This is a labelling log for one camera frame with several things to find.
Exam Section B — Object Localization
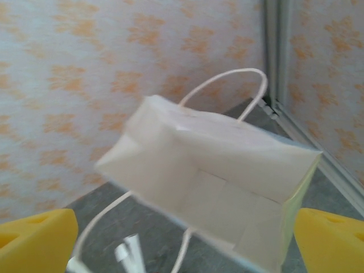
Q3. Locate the white paper-wrapped straw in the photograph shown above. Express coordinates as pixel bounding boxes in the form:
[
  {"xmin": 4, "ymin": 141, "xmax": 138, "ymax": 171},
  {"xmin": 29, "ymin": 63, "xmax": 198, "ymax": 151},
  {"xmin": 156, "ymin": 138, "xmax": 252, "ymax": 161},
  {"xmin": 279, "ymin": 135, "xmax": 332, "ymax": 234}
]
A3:
[
  {"xmin": 123, "ymin": 233, "xmax": 146, "ymax": 273},
  {"xmin": 113, "ymin": 245, "xmax": 129, "ymax": 270}
]

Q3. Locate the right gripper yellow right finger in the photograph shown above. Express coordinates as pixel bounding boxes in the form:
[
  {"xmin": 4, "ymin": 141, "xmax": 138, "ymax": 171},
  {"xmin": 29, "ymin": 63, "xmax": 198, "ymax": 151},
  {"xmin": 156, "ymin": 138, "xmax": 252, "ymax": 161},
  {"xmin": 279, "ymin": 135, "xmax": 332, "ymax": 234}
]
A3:
[{"xmin": 294, "ymin": 207, "xmax": 364, "ymax": 273}]

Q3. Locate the aluminium frame post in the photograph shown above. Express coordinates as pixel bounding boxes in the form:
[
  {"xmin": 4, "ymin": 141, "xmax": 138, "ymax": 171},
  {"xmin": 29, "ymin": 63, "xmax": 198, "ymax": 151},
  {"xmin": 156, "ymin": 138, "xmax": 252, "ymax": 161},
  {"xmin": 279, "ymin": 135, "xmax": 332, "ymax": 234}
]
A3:
[{"xmin": 263, "ymin": 0, "xmax": 292, "ymax": 114}]

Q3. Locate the landscape print paper gift bag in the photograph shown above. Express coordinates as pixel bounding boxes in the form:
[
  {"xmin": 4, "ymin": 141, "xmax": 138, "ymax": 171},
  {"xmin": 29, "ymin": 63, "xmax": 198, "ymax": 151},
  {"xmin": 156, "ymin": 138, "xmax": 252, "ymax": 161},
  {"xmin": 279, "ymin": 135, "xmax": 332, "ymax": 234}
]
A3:
[{"xmin": 72, "ymin": 68, "xmax": 324, "ymax": 273}]

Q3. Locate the aluminium side frame rail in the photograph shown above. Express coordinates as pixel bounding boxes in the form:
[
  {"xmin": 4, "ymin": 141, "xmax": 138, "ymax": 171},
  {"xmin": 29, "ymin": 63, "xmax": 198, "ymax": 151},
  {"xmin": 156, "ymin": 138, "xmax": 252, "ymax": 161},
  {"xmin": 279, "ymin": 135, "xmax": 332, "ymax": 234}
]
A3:
[{"xmin": 263, "ymin": 99, "xmax": 364, "ymax": 217}]

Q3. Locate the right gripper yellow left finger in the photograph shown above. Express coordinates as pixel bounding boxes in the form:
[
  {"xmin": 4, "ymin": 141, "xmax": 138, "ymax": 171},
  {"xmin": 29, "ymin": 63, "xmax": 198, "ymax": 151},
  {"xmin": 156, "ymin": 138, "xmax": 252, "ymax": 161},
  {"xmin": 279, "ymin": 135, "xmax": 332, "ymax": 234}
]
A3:
[{"xmin": 0, "ymin": 208, "xmax": 79, "ymax": 273}]

